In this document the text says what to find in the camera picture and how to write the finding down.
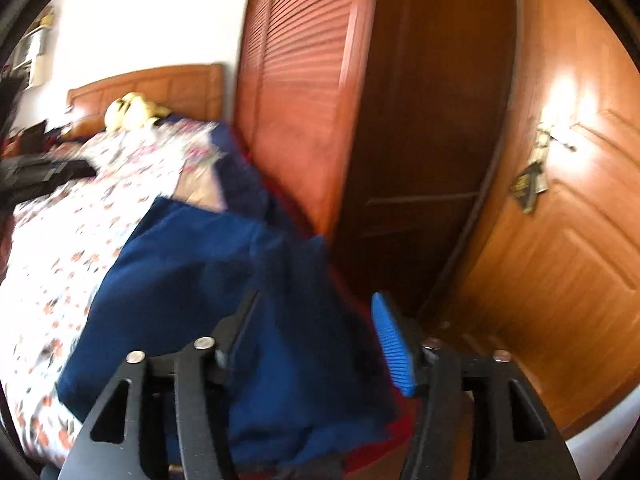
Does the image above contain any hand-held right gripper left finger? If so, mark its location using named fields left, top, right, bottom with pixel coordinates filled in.
left=57, top=287, right=261, bottom=480

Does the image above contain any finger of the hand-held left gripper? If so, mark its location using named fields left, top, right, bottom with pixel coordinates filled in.
left=4, top=157, right=98, bottom=182
left=0, top=180, right=62, bottom=208

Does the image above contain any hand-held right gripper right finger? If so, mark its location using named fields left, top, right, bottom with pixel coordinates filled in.
left=371, top=291, right=581, bottom=480

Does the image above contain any navy blue blazer jacket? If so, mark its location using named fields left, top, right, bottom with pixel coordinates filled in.
left=56, top=195, right=401, bottom=468

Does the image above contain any dark wooden chair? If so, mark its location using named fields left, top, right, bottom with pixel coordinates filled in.
left=12, top=121, right=48, bottom=155

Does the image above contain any orange floral bedsheet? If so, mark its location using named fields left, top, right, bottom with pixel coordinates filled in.
left=0, top=130, right=236, bottom=466

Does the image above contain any yellow plush toy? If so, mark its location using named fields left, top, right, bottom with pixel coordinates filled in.
left=104, top=92, right=173, bottom=133

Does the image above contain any pink floral quilt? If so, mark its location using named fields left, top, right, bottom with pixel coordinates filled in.
left=80, top=120, right=227, bottom=211

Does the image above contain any red cloth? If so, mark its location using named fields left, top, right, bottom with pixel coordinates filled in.
left=300, top=410, right=416, bottom=476

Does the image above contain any wooden bed headboard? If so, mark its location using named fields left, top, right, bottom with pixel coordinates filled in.
left=66, top=63, right=226, bottom=138

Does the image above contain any wooden door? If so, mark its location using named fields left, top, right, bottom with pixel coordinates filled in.
left=430, top=0, right=640, bottom=441

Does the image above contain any dark hanging tag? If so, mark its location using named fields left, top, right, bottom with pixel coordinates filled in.
left=509, top=160, right=548, bottom=215

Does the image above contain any wooden louvred wardrobe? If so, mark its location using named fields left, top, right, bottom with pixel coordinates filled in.
left=232, top=0, right=523, bottom=321

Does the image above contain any white wall shelf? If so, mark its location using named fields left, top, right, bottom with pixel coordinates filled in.
left=10, top=7, right=56, bottom=88

